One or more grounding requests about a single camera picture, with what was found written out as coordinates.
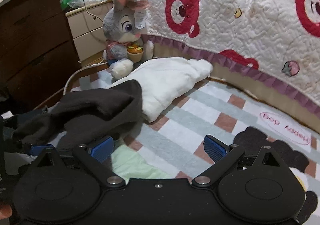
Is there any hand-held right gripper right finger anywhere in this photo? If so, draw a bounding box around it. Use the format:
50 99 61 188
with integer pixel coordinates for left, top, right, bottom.
192 135 288 188

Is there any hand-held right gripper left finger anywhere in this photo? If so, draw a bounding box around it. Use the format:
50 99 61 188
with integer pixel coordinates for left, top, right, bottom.
32 136 125 188

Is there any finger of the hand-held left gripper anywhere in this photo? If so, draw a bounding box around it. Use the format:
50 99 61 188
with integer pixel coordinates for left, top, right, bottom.
15 141 54 157

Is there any dark grey knit sweater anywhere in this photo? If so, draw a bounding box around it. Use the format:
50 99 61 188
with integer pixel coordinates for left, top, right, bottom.
11 79 144 152

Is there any person's left hand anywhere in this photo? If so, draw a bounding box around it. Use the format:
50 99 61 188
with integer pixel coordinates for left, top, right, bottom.
0 204 13 219

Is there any light green cloth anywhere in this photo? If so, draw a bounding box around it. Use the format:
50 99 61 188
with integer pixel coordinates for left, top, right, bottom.
111 145 170 179

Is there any checked bedsheet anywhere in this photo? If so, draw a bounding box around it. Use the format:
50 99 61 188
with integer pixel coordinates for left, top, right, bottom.
32 58 320 225

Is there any white fluffy cloth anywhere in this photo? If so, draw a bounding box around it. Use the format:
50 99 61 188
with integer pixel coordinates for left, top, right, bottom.
106 56 213 123

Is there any dark wooden dresser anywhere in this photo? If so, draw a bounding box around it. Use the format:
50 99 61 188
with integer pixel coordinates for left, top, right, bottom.
0 0 82 111

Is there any grey plush rabbit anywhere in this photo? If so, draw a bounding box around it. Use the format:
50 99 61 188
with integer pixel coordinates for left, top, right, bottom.
102 0 154 78

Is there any white quilt with red bears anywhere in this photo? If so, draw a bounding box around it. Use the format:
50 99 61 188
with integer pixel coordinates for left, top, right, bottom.
110 0 320 115

